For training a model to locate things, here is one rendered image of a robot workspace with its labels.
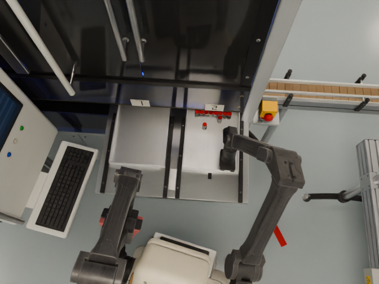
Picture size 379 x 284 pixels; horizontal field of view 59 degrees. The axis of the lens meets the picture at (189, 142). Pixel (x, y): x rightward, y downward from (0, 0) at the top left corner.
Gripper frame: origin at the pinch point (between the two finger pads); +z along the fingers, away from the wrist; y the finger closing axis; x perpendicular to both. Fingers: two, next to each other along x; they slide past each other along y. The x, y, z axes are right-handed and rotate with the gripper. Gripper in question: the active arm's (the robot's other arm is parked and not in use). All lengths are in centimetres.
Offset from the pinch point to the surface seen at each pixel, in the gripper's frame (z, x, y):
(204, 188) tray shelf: 4.0, 9.1, -8.8
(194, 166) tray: 2.0, 14.5, 1.0
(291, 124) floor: 77, -58, 83
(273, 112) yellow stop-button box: -16.0, -19.7, 22.2
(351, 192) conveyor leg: 60, -86, 21
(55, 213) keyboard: 12, 76, -24
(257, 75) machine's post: -43.5, -7.1, 17.8
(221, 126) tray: -1.8, 2.7, 22.1
